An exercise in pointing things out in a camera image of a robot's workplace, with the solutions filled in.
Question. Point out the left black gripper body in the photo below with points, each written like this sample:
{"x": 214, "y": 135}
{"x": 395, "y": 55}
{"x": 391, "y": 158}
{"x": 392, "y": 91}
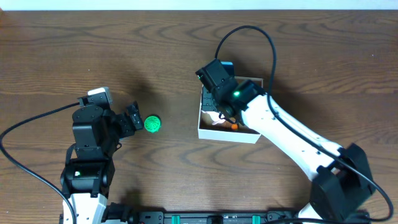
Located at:
{"x": 130, "y": 121}

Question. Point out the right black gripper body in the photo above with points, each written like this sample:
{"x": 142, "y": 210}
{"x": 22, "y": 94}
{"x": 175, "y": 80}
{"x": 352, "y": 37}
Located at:
{"x": 212, "y": 101}

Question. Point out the pink white plush toy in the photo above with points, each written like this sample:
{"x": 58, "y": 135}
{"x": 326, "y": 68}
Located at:
{"x": 212, "y": 117}

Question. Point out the green round plastic toy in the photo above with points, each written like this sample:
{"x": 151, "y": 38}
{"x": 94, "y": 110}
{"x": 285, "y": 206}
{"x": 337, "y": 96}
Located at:
{"x": 152, "y": 123}

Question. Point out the brown plush toy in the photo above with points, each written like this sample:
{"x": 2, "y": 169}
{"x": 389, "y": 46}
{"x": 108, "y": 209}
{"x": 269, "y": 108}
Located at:
{"x": 227, "y": 126}

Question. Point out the white cardboard box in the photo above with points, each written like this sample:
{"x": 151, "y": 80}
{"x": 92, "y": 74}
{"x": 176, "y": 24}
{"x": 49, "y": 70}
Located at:
{"x": 212, "y": 132}

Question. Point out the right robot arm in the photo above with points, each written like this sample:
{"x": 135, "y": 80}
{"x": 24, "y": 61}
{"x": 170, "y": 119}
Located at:
{"x": 340, "y": 176}

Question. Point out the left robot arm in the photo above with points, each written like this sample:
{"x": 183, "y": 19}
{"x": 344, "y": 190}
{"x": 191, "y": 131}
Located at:
{"x": 89, "y": 166}

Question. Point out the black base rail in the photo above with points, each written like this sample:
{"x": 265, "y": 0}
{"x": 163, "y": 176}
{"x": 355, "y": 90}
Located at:
{"x": 214, "y": 217}

